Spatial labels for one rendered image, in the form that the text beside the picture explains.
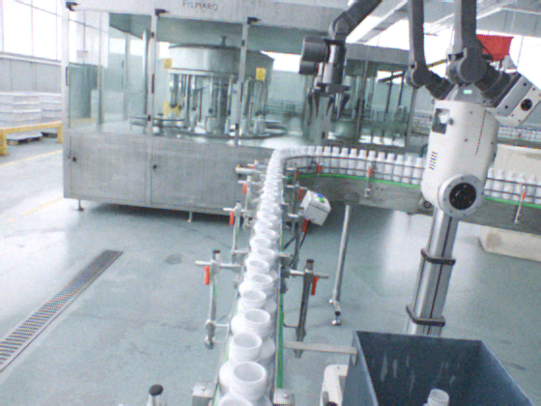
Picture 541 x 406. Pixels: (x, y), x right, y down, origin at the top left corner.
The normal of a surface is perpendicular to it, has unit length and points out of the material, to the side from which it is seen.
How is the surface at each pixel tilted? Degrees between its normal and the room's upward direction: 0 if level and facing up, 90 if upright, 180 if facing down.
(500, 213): 90
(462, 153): 101
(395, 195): 90
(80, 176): 90
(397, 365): 90
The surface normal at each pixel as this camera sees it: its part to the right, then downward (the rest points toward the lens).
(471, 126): -0.01, 0.24
